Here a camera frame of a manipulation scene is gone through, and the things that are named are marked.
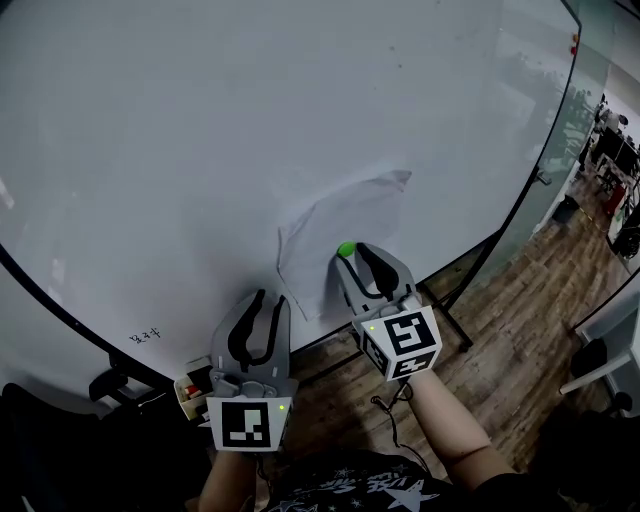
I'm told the black whiteboard stand frame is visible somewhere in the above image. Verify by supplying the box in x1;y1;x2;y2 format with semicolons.
418;233;502;354

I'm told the thin black cable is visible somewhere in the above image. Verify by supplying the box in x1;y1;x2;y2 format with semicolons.
370;380;432;474

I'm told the person's left forearm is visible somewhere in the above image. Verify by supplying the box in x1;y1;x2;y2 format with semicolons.
198;446;262;512

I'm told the person's right forearm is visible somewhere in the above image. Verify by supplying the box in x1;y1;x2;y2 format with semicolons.
399;368;517;487

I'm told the black star-print t-shirt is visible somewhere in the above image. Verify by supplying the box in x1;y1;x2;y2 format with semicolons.
183;448;574;512

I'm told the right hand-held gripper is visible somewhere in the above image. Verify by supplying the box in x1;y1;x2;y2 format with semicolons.
332;242;444;384

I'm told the black waste bin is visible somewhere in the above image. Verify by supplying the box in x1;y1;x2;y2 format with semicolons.
551;194;580;225

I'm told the black office chair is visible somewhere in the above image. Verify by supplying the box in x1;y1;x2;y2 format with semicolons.
0;368;214;512

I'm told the white sheet of paper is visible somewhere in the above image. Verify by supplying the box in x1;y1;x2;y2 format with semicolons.
276;169;413;323

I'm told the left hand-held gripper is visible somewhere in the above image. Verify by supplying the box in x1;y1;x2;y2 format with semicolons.
205;288;300;454

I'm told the office desk with monitors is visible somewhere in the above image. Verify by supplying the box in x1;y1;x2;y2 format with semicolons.
579;92;640;201

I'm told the white marker tray box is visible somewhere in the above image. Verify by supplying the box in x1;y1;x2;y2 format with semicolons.
173;355;217;422

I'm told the black chair with round back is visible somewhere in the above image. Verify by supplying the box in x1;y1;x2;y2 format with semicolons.
569;338;609;380

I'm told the white table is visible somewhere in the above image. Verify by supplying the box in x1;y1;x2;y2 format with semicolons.
558;292;640;419

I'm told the large white whiteboard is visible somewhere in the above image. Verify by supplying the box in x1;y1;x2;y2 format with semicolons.
0;0;584;390

